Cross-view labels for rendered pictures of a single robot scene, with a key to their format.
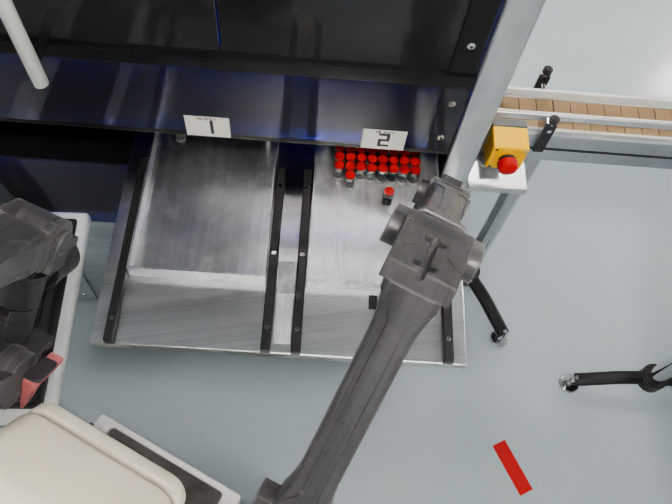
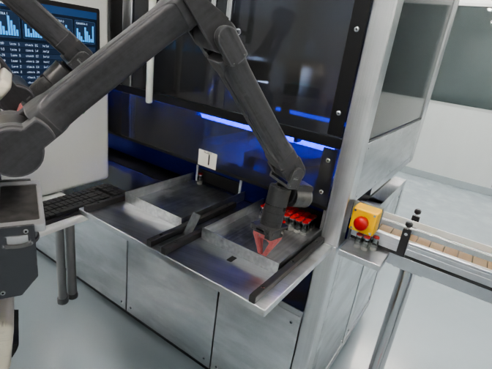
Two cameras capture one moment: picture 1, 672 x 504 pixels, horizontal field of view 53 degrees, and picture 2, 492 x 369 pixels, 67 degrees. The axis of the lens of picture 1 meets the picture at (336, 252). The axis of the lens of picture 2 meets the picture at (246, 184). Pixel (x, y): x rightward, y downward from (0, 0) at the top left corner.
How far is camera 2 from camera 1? 0.92 m
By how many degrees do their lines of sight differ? 49
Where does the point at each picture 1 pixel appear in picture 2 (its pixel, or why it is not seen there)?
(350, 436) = (92, 59)
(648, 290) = not seen: outside the picture
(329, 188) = (252, 218)
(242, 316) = (155, 231)
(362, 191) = not seen: hidden behind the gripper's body
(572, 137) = (425, 249)
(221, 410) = not seen: outside the picture
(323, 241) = (228, 230)
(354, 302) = (220, 254)
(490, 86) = (349, 147)
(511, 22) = (359, 94)
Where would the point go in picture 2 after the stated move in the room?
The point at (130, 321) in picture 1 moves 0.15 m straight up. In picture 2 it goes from (104, 211) to (104, 166)
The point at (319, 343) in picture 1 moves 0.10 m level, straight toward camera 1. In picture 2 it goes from (181, 257) to (151, 271)
